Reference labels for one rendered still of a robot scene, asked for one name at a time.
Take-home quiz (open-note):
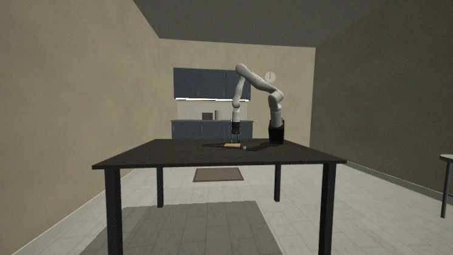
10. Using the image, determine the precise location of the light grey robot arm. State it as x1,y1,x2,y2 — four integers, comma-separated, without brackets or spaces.
232,64,284,128

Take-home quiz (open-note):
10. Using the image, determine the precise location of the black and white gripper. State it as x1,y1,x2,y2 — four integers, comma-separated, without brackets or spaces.
230,117,240,140

